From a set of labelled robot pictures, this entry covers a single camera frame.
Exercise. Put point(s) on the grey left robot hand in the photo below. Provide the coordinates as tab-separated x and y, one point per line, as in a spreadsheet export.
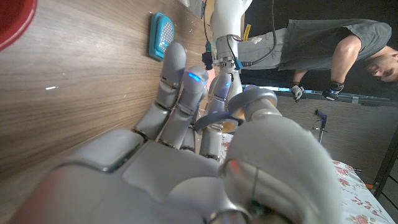
237	84

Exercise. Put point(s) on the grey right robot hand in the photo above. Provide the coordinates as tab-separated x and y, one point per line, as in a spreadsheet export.
155	186

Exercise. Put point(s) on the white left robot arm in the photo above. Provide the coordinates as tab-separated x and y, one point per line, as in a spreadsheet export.
227	25

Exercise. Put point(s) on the red round tray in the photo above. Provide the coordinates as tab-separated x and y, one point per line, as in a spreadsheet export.
12	18

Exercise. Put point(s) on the bare person leg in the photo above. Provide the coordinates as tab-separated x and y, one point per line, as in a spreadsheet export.
300	75
346	56

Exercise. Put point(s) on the black metal floor tool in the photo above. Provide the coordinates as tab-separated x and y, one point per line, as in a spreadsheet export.
321	121

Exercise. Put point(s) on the bearded person head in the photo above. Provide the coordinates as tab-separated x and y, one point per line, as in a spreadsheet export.
384	67

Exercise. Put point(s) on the floral print curtain backdrop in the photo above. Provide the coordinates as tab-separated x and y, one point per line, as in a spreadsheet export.
357	199

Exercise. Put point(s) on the black metal stand pole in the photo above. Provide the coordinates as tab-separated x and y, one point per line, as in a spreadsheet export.
385	161

